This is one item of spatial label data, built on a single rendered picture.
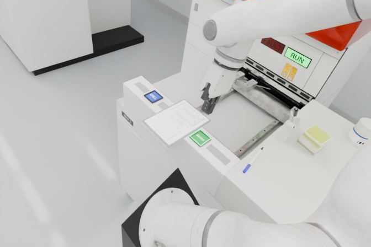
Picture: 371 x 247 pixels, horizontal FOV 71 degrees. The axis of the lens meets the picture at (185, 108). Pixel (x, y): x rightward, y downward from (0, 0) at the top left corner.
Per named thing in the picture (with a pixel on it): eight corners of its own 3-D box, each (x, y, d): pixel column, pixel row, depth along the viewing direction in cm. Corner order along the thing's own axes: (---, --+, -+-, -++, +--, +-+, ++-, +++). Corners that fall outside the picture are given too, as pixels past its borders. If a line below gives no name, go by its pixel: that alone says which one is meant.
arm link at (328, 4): (337, 16, 40) (200, 53, 63) (370, 21, 50) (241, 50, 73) (332, -45, 39) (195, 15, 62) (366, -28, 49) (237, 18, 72)
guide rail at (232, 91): (240, 85, 141) (242, 81, 139) (243, 87, 140) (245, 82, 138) (171, 125, 112) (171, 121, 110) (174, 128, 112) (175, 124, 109)
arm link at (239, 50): (229, 60, 65) (252, 59, 71) (253, 7, 58) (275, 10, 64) (208, 44, 69) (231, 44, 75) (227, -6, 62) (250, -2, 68)
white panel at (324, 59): (187, 43, 166) (199, -24, 138) (302, 119, 128) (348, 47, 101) (184, 44, 164) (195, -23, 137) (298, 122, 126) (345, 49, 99)
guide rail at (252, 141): (284, 114, 129) (286, 110, 127) (287, 117, 128) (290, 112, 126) (217, 168, 100) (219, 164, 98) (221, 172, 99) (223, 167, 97)
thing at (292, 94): (231, 70, 146) (235, 55, 139) (300, 116, 125) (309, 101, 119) (228, 70, 145) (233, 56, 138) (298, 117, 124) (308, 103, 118)
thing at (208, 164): (140, 99, 122) (141, 75, 112) (230, 182, 96) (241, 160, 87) (123, 107, 117) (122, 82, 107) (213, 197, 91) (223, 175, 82)
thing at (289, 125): (282, 130, 99) (297, 104, 90) (291, 136, 98) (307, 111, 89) (274, 137, 96) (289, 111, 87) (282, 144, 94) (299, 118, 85)
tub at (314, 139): (306, 135, 99) (315, 123, 95) (323, 149, 95) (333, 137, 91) (295, 143, 96) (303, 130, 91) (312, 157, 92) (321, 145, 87)
